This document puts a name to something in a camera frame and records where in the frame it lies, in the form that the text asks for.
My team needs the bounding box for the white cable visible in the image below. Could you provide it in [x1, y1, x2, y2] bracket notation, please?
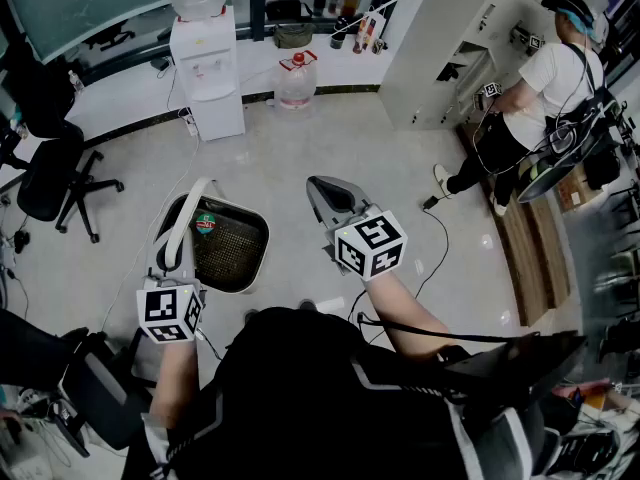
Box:
[101, 70, 202, 332]

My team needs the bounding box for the cardboard box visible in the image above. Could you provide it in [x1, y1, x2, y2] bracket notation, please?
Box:
[553, 166, 602, 215]

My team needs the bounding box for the person's black shirt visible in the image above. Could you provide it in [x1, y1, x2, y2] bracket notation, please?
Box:
[121, 306, 551, 480]

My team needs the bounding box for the person's right forearm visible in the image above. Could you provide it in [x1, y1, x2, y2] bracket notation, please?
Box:
[366, 270, 451, 365]

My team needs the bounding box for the white cabinet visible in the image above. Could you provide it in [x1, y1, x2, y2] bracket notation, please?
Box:
[378, 0, 556, 132]

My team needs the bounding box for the person's left forearm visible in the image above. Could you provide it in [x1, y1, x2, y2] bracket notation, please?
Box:
[148, 337, 202, 432]

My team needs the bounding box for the white power strip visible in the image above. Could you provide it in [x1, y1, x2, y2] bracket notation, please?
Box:
[177, 107, 202, 137]

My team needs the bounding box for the black bag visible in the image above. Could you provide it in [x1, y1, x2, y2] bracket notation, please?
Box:
[264, 0, 304, 22]

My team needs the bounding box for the black mesh chair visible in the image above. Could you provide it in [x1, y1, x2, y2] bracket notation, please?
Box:
[58, 327, 157, 453]

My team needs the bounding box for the green bag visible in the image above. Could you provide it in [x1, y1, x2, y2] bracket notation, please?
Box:
[272, 22, 318, 50]

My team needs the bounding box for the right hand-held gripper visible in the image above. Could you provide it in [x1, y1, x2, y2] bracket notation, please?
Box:
[305, 175, 409, 282]

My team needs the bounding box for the white paper bag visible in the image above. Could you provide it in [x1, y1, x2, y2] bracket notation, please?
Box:
[352, 10, 387, 55]

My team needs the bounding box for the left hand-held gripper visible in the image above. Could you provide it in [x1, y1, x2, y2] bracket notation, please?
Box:
[135, 225, 205, 345]

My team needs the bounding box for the black office chair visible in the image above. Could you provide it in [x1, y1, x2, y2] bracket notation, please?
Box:
[13, 117, 126, 245]

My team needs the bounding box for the clear water jug red cap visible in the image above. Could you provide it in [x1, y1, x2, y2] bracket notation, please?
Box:
[271, 50, 319, 115]

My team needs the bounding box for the white water dispenser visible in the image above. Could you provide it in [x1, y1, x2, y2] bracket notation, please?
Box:
[168, 4, 247, 143]

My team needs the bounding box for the black cable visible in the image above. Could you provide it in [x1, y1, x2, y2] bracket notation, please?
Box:
[356, 311, 542, 345]

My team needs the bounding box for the brown wooden bench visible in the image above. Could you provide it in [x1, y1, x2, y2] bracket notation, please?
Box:
[456, 121, 572, 327]

